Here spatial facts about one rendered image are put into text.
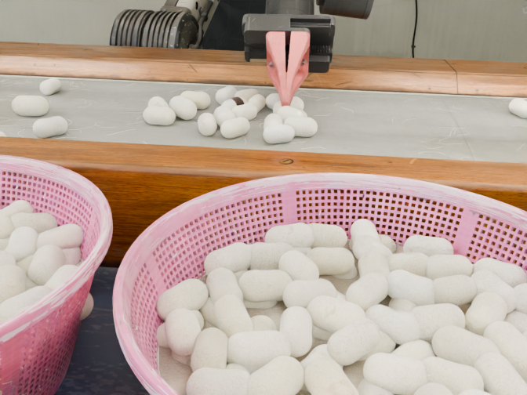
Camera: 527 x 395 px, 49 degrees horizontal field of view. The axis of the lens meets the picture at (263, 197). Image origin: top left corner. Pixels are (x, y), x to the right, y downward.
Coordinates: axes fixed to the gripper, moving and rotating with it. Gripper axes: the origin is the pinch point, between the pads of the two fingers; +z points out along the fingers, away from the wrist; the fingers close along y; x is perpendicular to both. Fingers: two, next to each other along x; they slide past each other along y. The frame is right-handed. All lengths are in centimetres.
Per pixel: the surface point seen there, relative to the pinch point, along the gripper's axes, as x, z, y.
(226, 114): -2.2, 3.8, -5.9
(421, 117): 4.1, -1.0, 15.3
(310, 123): -2.9, 5.0, 2.6
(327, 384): -22.9, 33.5, 3.1
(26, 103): -1.5, 2.4, -27.3
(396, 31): 144, -149, 43
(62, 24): 144, -149, -107
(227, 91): 3.4, -3.6, -6.8
